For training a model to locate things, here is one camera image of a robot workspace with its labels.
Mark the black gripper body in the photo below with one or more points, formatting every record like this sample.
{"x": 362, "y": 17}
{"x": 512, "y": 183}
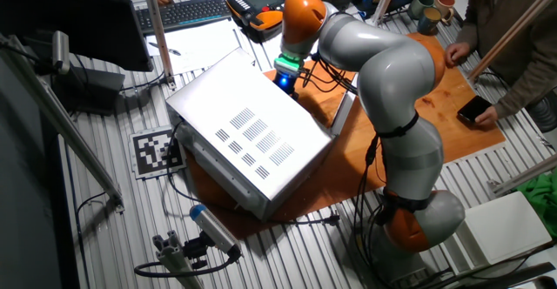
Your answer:
{"x": 286, "y": 84}

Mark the dark phone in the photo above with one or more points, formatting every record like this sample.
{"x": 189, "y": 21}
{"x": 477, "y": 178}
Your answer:
{"x": 473, "y": 107}

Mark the silver orange robot arm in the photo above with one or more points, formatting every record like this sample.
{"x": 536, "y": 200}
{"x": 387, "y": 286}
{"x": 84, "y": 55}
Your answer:
{"x": 391, "y": 71}

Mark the silver microwave oven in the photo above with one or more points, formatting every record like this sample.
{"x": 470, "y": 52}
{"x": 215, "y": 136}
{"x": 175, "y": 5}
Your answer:
{"x": 243, "y": 132}

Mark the right hand olive sleeve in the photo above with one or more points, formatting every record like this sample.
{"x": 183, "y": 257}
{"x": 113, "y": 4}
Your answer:
{"x": 457, "y": 54}

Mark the person hand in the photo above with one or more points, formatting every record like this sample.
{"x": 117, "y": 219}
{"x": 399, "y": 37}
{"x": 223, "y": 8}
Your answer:
{"x": 487, "y": 117}

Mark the orange black teach pendant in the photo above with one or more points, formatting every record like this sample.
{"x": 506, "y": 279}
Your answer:
{"x": 257, "y": 2}

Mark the large blank white sheet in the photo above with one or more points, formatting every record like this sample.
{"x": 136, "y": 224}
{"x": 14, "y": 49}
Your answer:
{"x": 196, "y": 45}

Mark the blue item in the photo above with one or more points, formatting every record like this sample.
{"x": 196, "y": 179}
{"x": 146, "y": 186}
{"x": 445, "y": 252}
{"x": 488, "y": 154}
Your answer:
{"x": 365, "y": 2}

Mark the black keyboard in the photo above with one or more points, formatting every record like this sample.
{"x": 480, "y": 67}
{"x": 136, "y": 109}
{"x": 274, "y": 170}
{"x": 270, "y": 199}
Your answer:
{"x": 183, "y": 12}

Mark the black pen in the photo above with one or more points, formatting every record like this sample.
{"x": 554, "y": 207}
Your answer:
{"x": 165, "y": 49}

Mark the black white fiducial marker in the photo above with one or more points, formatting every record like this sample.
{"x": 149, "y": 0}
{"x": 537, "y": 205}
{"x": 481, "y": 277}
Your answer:
{"x": 156, "y": 152}

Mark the dark round container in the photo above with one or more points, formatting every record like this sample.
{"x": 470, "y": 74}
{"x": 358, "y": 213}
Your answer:
{"x": 420, "y": 4}

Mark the dark cylindrical container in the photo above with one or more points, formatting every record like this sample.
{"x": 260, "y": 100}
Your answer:
{"x": 430, "y": 19}

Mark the glossy wooden board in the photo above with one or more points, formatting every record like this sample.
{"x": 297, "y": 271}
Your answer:
{"x": 457, "y": 123}

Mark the dark grey box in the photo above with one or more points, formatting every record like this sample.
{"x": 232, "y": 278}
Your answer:
{"x": 91, "y": 91}

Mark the short aluminium profile piece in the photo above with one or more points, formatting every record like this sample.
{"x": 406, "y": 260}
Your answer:
{"x": 174, "y": 258}

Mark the black monitor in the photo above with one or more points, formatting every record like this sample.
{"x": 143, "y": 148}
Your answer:
{"x": 78, "y": 28}

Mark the silver grey cylindrical device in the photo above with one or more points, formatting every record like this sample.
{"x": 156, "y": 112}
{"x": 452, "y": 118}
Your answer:
{"x": 61, "y": 51}

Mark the person torso olive jacket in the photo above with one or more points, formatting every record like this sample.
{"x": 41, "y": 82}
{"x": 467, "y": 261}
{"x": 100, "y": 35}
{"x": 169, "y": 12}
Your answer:
{"x": 522, "y": 10}

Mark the green cloth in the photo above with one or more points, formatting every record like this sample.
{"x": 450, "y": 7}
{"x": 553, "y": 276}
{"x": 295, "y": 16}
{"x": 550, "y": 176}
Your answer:
{"x": 541, "y": 202}

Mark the dark metal bar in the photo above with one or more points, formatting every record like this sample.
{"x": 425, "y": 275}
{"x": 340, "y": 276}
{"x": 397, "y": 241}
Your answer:
{"x": 500, "y": 280}

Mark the gripper mounted camera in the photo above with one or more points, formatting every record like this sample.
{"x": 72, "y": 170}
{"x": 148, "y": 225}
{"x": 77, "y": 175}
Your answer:
{"x": 287, "y": 69}

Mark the aluminium post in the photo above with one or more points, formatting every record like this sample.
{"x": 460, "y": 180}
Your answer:
{"x": 157, "y": 32}
{"x": 509, "y": 32}
{"x": 522, "y": 176}
{"x": 61, "y": 119}

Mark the silver camera blue cap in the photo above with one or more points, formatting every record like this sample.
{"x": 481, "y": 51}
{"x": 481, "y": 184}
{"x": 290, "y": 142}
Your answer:
{"x": 215, "y": 230}

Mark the black camera ball mount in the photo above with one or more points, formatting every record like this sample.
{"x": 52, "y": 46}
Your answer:
{"x": 198, "y": 250}

